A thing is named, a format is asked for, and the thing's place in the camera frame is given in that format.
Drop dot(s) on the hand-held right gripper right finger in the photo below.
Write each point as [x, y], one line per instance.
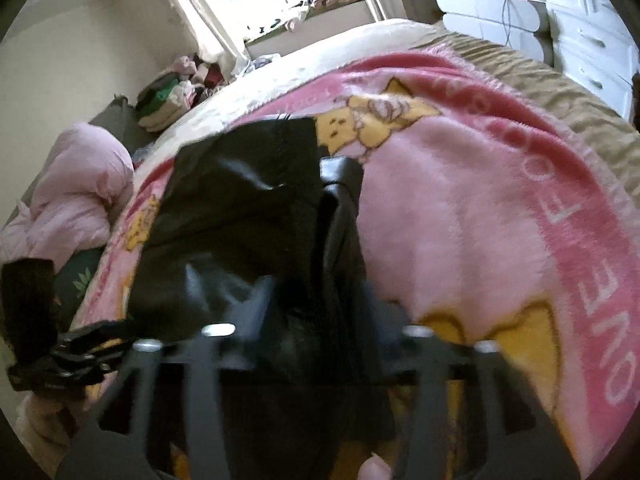
[430, 375]

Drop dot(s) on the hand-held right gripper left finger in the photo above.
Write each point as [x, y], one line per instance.
[210, 365]

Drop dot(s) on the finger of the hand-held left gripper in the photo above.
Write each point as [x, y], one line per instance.
[80, 355]

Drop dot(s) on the black leather jacket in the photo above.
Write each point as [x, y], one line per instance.
[240, 210]

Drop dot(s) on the pile of clothes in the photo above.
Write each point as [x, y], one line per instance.
[170, 90]

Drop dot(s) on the green floral pillow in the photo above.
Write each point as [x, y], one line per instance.
[80, 275]

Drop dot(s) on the pink comforter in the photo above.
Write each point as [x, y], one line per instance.
[75, 185]

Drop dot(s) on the pink cartoon printed blanket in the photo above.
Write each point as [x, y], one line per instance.
[450, 210]

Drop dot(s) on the grey headboard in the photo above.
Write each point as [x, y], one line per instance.
[117, 120]

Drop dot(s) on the white curtain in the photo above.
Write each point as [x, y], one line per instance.
[200, 5]

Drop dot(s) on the white rounded cabinet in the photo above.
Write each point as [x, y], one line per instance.
[490, 25]

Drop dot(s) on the white dresser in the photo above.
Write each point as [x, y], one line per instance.
[595, 35]

